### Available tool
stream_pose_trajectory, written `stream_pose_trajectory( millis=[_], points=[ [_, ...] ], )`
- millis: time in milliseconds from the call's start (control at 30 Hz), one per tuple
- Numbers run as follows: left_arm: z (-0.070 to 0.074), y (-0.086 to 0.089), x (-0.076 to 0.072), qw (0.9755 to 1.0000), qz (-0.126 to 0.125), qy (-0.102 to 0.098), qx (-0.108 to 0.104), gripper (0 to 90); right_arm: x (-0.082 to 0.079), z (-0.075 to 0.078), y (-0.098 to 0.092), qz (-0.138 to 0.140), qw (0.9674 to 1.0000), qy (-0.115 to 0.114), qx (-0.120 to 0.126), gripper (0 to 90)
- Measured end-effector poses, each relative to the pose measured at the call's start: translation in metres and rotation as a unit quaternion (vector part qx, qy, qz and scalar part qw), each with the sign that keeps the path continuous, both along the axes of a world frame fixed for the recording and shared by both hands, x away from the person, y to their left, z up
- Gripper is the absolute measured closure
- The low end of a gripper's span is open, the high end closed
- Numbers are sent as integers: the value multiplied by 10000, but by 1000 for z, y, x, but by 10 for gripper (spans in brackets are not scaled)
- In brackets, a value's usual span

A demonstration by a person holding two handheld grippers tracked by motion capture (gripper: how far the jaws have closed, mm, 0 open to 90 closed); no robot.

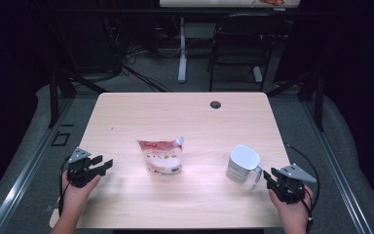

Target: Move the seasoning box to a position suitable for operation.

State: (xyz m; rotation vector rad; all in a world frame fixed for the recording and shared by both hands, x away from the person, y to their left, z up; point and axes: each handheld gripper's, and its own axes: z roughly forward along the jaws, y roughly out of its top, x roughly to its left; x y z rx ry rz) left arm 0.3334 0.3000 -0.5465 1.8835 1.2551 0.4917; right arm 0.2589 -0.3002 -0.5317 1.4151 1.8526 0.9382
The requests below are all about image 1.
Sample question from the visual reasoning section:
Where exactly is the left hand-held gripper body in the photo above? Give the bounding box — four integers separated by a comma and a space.
66, 147, 102, 188

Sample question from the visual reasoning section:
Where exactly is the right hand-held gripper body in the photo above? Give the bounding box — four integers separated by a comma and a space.
269, 164, 318, 205

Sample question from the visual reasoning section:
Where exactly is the white measuring cup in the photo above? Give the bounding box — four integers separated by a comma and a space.
225, 144, 263, 184

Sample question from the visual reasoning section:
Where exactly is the clear red spouted pouch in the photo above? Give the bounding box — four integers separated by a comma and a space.
137, 136, 185, 176

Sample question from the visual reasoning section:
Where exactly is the person's right hand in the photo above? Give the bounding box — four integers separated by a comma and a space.
268, 184, 315, 227

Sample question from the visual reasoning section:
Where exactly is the person's left hand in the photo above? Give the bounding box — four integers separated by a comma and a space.
61, 171, 102, 215

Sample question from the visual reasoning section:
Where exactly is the black metal stand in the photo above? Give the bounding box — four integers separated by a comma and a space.
266, 69, 325, 133
48, 69, 108, 130

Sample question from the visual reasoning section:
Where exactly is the white desk foot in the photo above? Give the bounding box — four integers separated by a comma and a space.
252, 66, 263, 83

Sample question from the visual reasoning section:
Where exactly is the black folding chair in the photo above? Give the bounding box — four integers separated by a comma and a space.
207, 13, 286, 93

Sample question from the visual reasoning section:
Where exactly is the white desk leg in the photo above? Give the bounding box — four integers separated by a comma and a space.
177, 17, 188, 84

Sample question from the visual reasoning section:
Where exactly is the pale background desk top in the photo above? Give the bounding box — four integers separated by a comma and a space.
159, 0, 301, 9

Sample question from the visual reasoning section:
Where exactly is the right hand-held gripper black cable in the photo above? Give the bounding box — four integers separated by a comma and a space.
283, 143, 321, 233

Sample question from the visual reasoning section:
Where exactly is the hand-held gripper black cable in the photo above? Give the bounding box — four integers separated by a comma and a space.
283, 143, 321, 233
57, 155, 73, 218

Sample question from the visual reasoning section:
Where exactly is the left hand-held gripper black cable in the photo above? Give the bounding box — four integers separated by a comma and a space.
57, 155, 73, 218

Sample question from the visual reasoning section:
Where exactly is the aluminium floor rail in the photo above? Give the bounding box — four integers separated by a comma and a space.
300, 100, 374, 234
0, 97, 76, 234

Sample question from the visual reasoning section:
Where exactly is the tangle of floor cables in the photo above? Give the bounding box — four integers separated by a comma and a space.
103, 16, 173, 94

